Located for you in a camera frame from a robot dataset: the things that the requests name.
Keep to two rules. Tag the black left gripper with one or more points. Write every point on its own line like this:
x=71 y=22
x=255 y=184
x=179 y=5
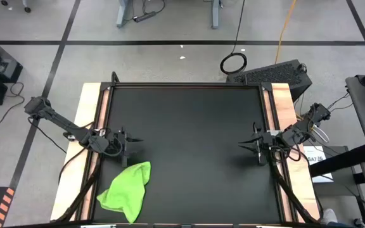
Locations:
x=124 y=145

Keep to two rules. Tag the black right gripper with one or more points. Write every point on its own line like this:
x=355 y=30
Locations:
x=268 y=141

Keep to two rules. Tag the green microfibre towel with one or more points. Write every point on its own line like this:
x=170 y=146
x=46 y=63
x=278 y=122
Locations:
x=128 y=190

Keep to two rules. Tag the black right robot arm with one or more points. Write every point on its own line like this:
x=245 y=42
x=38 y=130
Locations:
x=299 y=131

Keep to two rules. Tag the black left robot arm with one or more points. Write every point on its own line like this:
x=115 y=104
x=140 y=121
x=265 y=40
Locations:
x=59 y=120

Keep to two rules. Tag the black clamp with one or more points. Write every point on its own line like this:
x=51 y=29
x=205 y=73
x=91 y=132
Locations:
x=70 y=137

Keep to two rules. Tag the black perforated computer case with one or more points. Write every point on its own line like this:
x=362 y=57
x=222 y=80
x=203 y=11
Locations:
x=274 y=74

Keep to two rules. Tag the white paper sign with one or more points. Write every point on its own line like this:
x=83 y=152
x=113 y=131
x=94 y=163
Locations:
x=323 y=171

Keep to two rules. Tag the black desk base beam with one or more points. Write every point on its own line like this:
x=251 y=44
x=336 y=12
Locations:
x=341 y=161

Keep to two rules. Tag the person's white shoe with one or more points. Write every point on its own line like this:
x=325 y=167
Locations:
x=328 y=217

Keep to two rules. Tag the black power strip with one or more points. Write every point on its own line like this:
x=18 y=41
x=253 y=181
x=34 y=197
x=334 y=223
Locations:
x=144 y=16

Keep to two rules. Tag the grey desk leg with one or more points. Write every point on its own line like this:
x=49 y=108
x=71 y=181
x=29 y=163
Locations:
x=123 y=14
x=215 y=16

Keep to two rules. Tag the black chair wheel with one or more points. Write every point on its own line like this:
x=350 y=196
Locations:
x=27 y=9

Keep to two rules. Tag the white metal bracket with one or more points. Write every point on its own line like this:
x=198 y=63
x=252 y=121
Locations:
x=272 y=132

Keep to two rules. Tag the black metal table frame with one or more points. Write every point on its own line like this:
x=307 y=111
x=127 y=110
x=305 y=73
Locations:
x=185 y=85

